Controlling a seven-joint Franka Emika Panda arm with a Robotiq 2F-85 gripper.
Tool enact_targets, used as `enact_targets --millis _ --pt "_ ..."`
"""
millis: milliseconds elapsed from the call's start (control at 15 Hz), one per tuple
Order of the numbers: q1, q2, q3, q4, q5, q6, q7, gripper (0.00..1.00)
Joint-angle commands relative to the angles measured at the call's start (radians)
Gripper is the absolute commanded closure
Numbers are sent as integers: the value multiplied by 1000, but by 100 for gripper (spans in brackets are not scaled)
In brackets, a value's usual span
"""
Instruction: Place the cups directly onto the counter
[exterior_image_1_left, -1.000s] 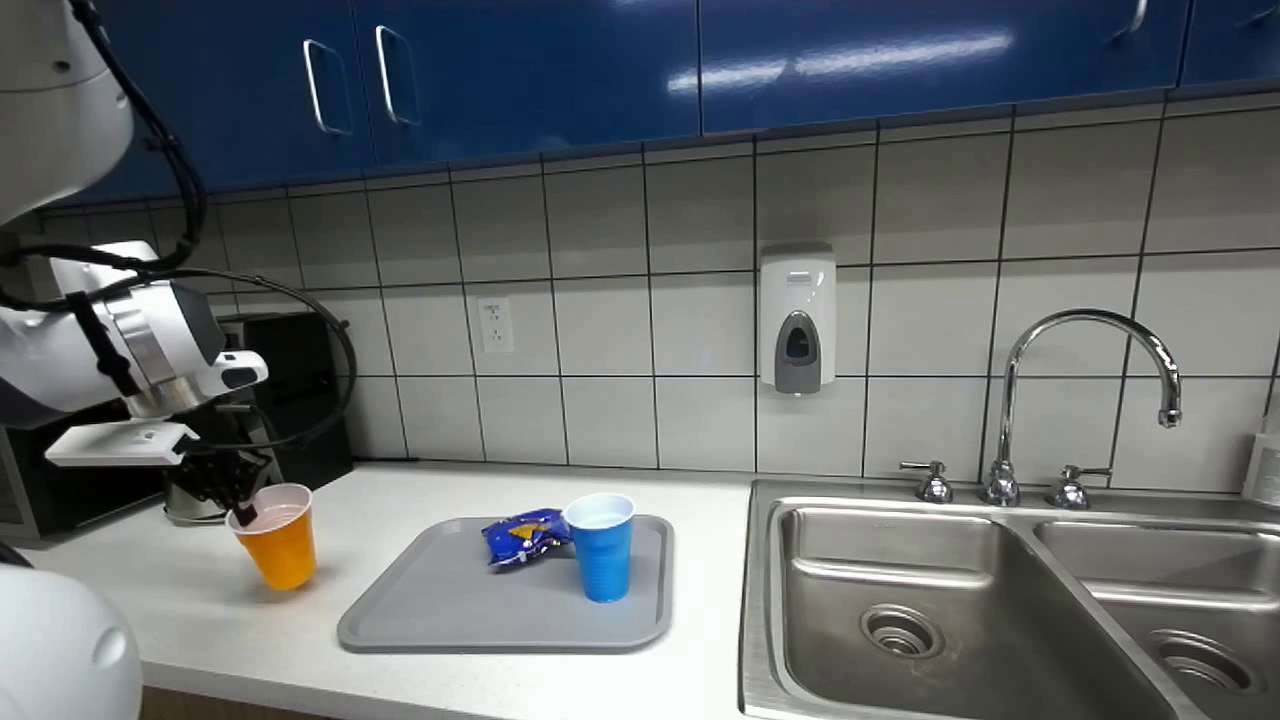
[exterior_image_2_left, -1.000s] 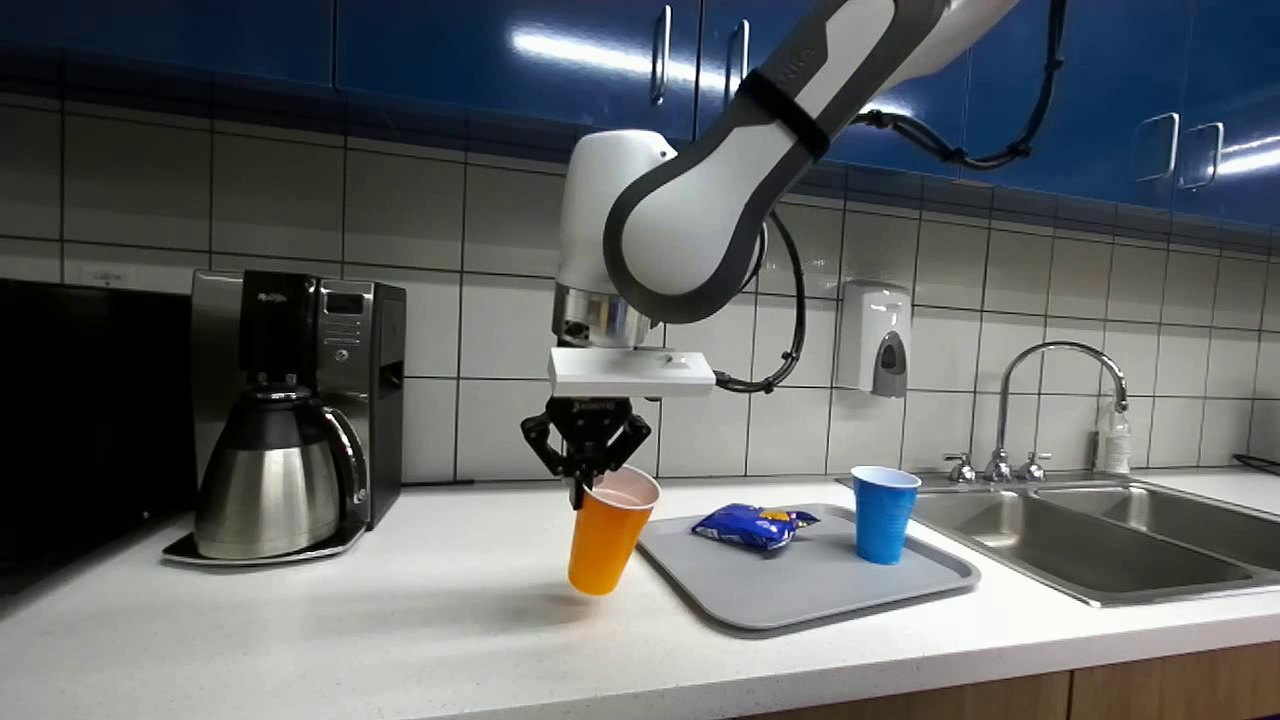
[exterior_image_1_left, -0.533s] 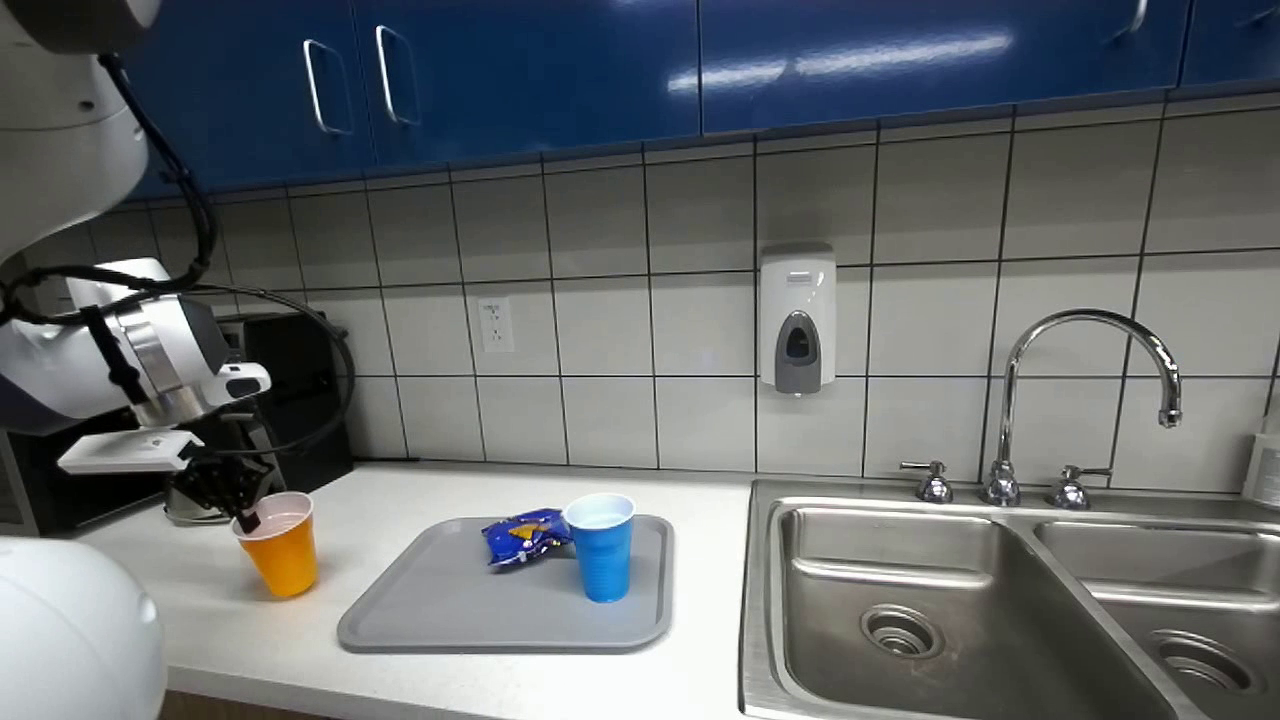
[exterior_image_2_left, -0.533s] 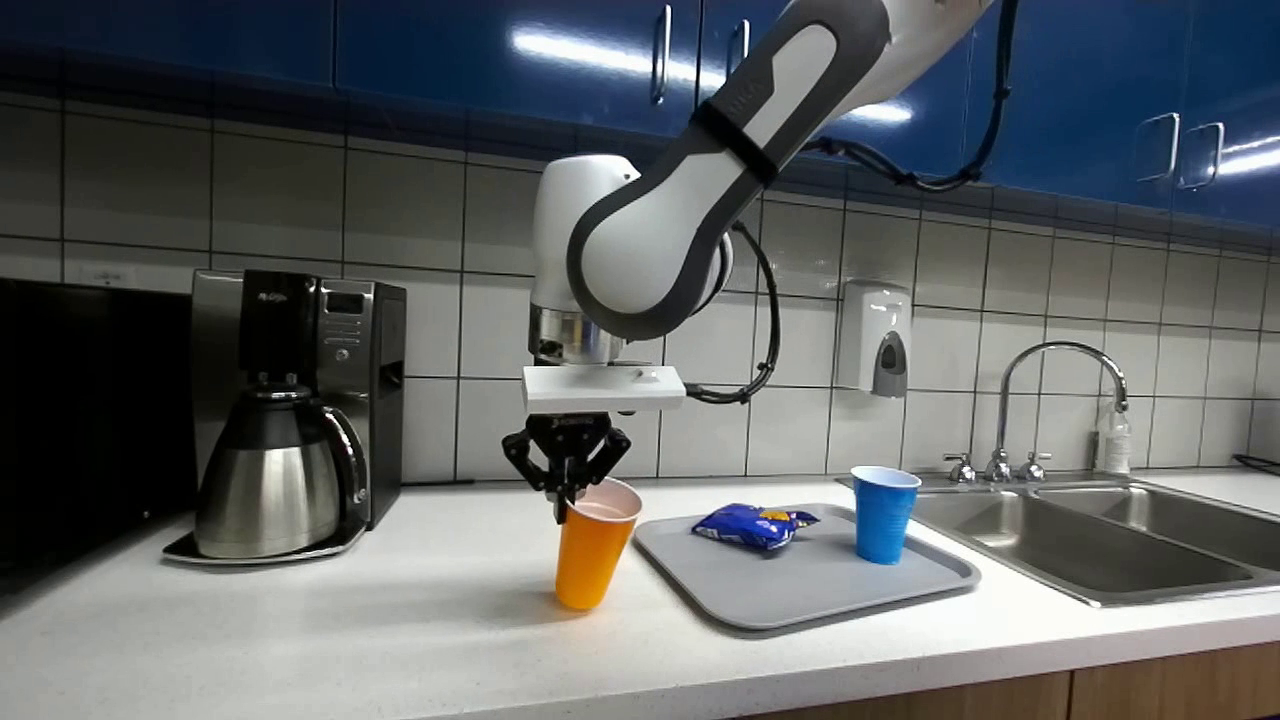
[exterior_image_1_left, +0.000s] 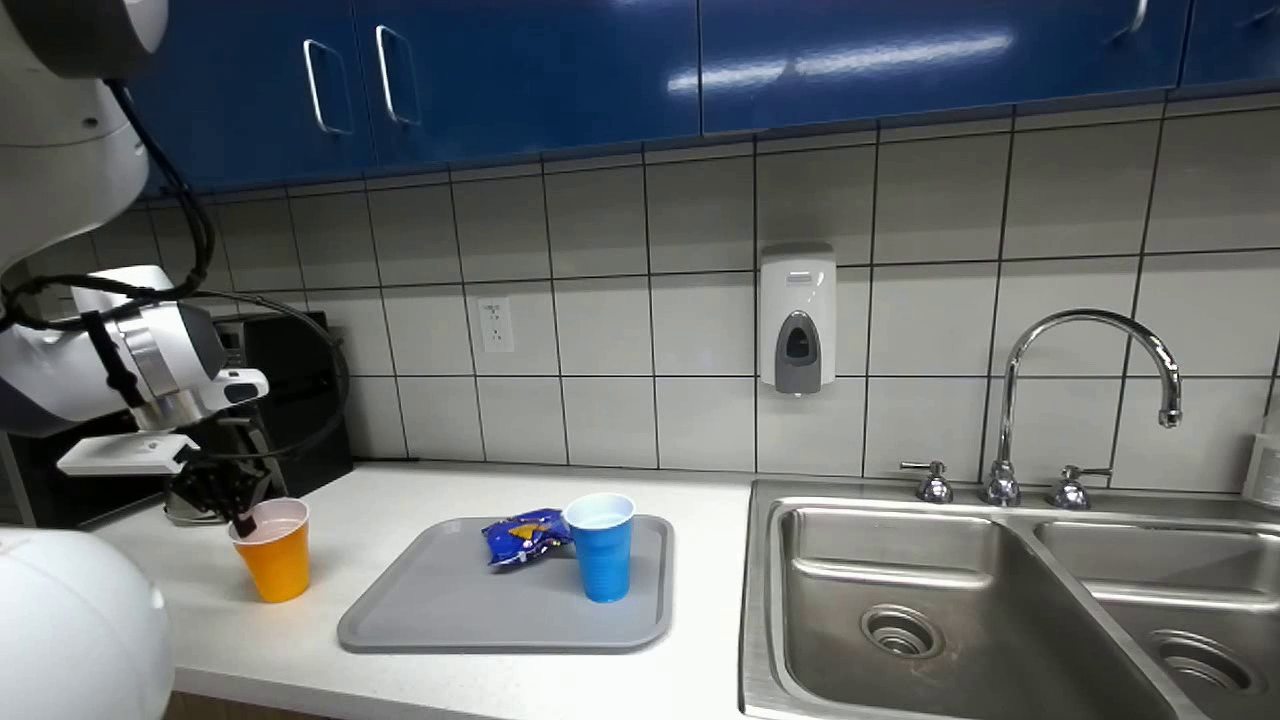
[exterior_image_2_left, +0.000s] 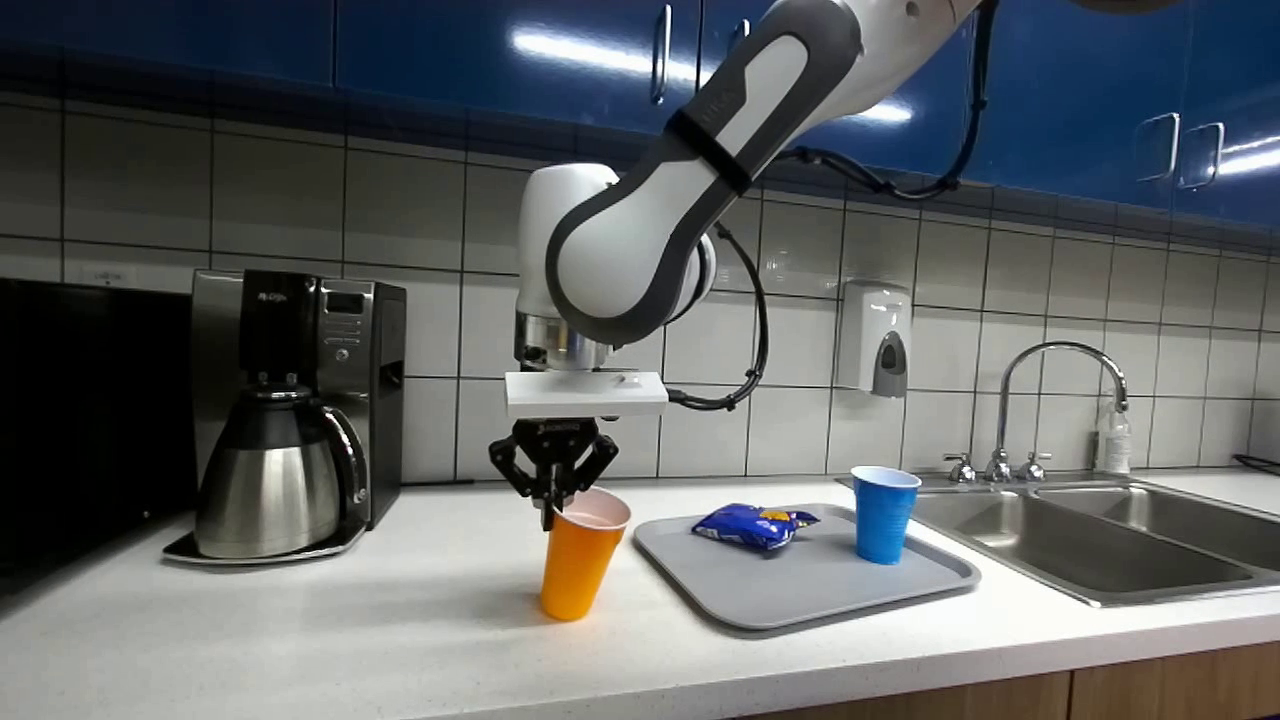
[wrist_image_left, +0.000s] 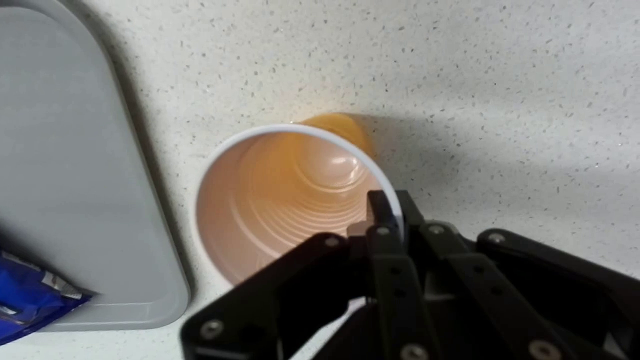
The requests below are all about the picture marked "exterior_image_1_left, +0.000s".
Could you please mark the chrome gooseneck faucet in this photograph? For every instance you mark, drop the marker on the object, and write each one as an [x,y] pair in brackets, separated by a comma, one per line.
[1053,400]

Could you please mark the blue chip bag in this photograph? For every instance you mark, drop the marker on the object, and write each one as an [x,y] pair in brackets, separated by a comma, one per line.
[525,538]

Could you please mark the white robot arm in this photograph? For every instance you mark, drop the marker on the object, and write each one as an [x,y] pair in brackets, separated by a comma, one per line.
[106,340]

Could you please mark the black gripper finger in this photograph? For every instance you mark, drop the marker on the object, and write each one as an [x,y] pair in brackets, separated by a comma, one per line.
[243,526]

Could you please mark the orange plastic cup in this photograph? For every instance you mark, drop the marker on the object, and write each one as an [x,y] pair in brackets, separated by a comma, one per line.
[278,549]

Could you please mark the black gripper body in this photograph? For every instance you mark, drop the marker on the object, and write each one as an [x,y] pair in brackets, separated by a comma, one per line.
[228,472]

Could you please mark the clear soap bottle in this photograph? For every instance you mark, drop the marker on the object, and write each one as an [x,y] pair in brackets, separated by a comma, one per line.
[1260,487]

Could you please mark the black microwave oven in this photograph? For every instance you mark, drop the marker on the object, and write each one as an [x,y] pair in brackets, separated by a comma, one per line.
[37,494]

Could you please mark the white wall soap dispenser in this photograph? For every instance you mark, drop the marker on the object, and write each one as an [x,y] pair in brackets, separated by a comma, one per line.
[797,322]

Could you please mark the blue plastic cup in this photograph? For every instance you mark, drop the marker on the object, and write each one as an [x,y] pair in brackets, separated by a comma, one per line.
[601,538]

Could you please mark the blue upper cabinets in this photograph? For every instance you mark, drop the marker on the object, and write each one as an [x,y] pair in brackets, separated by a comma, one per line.
[255,92]

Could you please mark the grey plastic tray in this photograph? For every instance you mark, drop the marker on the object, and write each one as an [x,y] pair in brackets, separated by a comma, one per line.
[441,597]

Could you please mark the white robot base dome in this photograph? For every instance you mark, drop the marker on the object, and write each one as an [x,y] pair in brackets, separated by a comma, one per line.
[81,629]

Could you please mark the stainless steel double sink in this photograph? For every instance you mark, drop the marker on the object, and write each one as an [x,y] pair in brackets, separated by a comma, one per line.
[864,605]

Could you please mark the white wall outlet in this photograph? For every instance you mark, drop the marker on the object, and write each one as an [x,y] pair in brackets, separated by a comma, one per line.
[499,332]

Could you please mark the black steel coffee maker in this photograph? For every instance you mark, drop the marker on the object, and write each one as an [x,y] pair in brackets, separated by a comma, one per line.
[307,393]

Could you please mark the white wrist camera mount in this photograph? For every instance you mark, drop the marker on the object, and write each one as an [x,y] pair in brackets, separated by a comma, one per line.
[129,454]

